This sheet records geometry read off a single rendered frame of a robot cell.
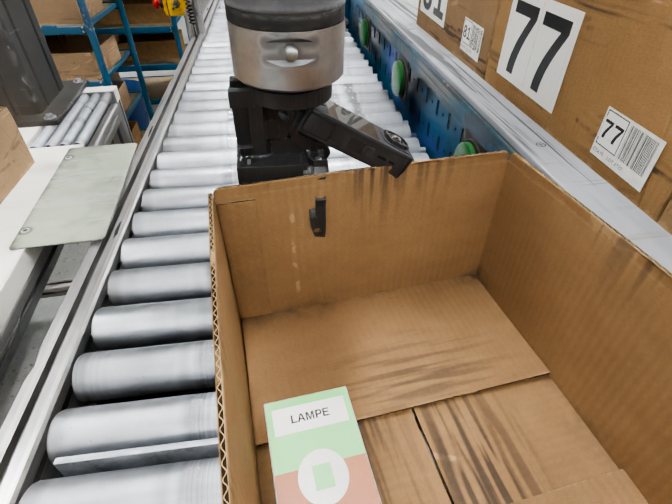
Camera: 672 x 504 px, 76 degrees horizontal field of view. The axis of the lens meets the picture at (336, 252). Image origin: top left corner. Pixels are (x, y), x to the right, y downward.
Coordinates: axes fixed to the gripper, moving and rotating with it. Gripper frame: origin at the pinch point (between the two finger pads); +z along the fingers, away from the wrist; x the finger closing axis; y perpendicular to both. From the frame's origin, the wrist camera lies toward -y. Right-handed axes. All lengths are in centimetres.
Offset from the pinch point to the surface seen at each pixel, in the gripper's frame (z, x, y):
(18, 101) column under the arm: 3, -57, 55
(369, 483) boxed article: -0.7, 25.2, -1.1
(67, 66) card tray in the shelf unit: 26, -151, 83
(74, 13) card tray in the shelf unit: 8, -152, 74
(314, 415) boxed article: -0.4, 19.6, 2.2
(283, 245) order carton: -5.6, 4.6, 3.7
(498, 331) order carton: 2.7, 11.1, -17.9
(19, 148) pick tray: 2, -34, 46
